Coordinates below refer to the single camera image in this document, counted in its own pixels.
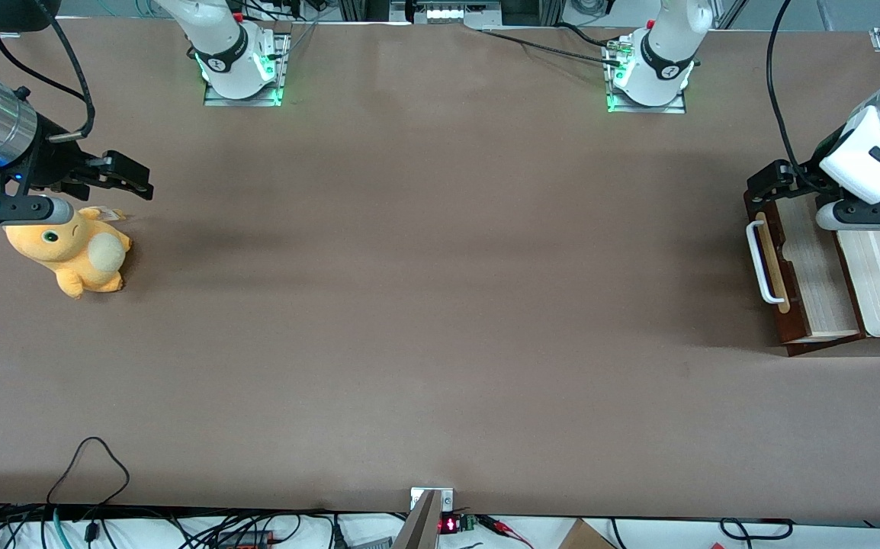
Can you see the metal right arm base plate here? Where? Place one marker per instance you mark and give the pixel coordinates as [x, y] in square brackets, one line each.
[219, 97]

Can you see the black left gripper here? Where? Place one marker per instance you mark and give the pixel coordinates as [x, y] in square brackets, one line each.
[807, 174]

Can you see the brown cardboard piece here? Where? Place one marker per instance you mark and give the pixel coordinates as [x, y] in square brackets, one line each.
[581, 537]

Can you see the orange black device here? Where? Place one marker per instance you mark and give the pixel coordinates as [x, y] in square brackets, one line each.
[245, 540]

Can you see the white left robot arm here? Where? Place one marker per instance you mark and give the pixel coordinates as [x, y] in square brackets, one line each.
[878, 145]

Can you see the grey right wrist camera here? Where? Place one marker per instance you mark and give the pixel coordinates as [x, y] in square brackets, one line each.
[20, 211]

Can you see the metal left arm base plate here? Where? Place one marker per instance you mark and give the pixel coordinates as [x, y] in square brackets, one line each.
[672, 107]

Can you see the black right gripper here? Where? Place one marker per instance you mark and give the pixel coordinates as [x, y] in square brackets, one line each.
[49, 162]

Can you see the small metal bracket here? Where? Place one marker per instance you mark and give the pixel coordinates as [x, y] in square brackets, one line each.
[446, 499]

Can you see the orange plush toy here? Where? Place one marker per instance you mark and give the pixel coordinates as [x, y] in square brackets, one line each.
[78, 255]

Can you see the white light bar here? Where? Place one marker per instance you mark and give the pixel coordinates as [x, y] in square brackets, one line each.
[448, 11]

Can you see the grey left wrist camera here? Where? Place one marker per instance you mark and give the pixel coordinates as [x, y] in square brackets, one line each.
[833, 216]

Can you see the red clip leads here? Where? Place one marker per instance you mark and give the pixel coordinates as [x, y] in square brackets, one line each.
[505, 528]

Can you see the red led display module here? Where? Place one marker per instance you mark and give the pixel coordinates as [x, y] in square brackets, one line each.
[449, 524]

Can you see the dark wood drawer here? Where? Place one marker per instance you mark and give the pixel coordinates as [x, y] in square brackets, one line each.
[821, 282]

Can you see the grey metal camera beam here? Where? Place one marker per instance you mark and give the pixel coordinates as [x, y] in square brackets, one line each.
[417, 530]

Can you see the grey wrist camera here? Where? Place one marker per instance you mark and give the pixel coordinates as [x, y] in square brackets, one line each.
[833, 216]
[20, 211]

